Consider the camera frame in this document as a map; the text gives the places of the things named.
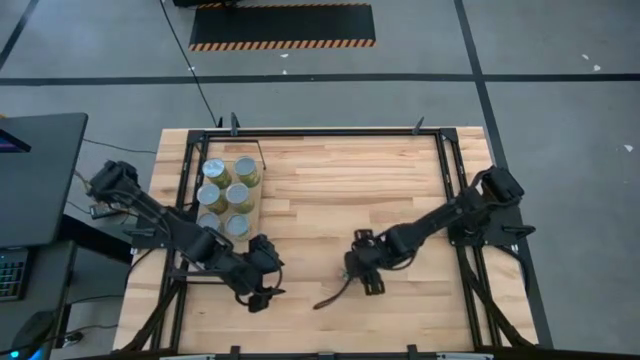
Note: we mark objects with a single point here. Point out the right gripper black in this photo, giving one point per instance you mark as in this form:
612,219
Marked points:
367,262

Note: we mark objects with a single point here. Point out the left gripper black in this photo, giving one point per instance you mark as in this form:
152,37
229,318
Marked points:
250,280

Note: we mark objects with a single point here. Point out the green can with red base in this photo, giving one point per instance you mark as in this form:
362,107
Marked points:
237,225

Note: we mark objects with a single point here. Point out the green Oranges-lettered tin can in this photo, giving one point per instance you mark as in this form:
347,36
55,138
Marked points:
238,194
208,194

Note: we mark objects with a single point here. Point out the green Pea-lettered tin can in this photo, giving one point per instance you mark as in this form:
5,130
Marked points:
214,169
245,167

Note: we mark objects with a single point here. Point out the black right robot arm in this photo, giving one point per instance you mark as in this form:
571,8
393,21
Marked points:
440,215

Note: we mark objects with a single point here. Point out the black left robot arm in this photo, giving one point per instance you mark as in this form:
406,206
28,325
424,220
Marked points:
150,210

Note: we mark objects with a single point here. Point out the wooden shelf with black legs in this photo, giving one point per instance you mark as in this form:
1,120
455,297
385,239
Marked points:
235,150

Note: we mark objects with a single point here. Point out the white light bar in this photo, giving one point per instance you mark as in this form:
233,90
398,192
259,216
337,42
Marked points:
465,357
187,357

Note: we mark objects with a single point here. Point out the grey side desk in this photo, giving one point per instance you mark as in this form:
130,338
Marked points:
50,280

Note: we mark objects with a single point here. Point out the dark rounded desk object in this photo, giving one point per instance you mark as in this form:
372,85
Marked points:
32,332

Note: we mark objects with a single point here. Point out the dark grey desk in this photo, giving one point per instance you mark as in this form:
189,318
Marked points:
45,190

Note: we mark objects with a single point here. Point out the black keyboard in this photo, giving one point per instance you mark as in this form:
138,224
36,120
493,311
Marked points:
12,275

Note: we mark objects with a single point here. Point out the black hazard-striped floor mat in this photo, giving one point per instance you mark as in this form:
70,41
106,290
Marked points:
280,22

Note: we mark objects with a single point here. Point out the laptop screen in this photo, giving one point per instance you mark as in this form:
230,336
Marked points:
10,142

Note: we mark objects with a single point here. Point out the black equipment base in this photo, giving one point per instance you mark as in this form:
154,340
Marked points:
200,2

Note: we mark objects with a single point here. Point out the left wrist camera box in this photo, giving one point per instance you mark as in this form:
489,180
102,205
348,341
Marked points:
265,252

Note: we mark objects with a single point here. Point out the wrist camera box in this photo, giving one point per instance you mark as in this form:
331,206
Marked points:
364,232
265,252

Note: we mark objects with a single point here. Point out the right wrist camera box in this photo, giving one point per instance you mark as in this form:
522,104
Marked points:
364,232

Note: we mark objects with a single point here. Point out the black aluminium table frame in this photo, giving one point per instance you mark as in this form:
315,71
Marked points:
320,132

